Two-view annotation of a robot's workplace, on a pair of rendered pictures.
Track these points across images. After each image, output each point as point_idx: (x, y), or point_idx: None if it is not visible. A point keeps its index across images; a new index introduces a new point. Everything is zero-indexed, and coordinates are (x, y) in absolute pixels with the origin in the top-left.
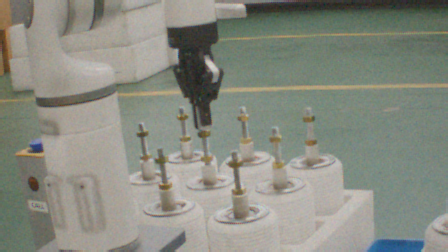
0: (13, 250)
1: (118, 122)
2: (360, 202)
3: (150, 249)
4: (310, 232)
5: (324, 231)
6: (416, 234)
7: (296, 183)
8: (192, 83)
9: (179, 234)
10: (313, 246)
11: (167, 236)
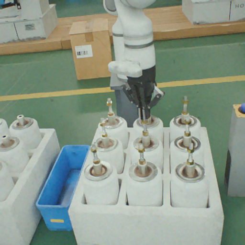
0: None
1: (113, 43)
2: (74, 194)
3: (113, 78)
4: None
5: (88, 163)
6: None
7: (97, 145)
8: None
9: (110, 84)
10: (89, 151)
11: (112, 83)
